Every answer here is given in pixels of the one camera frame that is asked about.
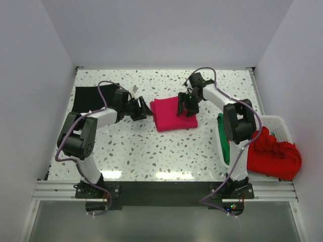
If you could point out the aluminium frame rail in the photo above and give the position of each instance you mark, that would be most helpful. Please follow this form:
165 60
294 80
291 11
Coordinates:
62 190

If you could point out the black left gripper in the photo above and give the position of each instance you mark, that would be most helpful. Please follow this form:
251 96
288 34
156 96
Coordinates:
142 112

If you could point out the magenta t shirt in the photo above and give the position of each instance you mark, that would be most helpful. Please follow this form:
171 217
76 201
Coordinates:
165 116

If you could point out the white plastic laundry basket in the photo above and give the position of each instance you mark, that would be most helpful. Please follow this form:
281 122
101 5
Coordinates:
277 128

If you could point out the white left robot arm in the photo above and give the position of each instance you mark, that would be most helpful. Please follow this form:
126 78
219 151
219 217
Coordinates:
77 137

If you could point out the green t shirt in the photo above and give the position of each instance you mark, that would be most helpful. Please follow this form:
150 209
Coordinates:
225 147

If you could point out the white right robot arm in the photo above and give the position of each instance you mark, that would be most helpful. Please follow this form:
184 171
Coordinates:
238 121

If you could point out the red t shirt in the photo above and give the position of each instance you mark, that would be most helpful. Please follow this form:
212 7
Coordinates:
270 157

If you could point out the folded black t shirt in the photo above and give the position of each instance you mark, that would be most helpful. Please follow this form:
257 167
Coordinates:
88 98

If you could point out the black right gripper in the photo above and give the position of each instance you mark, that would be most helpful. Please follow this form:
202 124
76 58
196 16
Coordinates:
192 110

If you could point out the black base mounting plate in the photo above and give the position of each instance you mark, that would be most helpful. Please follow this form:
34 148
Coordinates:
113 195

